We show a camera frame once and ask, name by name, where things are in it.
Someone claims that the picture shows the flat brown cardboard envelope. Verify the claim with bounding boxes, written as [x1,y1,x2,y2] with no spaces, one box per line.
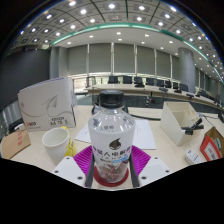
[0,129,32,160]

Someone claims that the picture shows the row of black office chairs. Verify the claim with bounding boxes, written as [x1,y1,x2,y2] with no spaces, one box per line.
[85,75,214,101]

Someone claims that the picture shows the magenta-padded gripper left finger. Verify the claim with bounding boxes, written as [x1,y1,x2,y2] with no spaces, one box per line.
[51,144,95,188]

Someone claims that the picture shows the white cup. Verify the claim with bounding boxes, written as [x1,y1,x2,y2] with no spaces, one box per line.
[41,126,71,167]

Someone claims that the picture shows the yellow packet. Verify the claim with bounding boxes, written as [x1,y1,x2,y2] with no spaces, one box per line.
[61,125,78,158]

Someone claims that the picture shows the ceiling lights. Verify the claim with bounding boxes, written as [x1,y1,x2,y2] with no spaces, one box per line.
[16,0,224,73]

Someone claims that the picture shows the black stapler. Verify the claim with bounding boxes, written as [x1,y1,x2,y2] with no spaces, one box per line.
[181,117,204,136]

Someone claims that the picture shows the red-edged open cardboard box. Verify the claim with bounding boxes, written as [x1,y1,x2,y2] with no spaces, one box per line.
[199,126,224,163]

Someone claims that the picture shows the white paper sheet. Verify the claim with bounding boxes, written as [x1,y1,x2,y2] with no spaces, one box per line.
[73,118,157,150]

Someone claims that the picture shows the long curved conference desk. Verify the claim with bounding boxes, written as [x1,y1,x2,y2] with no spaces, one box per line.
[83,83,224,111]

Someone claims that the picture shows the black power strip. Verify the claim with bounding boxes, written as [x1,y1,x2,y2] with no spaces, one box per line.
[8,117,25,133]

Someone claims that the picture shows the clear bottle with white label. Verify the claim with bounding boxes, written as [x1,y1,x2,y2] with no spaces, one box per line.
[87,89,137,184]

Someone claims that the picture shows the black cable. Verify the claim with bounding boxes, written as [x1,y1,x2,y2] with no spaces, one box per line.
[128,113,163,122]

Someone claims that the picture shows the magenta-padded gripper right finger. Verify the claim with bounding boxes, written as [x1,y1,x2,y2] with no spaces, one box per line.
[128,144,174,188]

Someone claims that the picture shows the white open organizer box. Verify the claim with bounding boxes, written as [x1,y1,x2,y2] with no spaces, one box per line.
[159,101,202,147]

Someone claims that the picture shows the white paper carton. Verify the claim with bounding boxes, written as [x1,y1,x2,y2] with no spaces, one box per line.
[17,77,78,132]

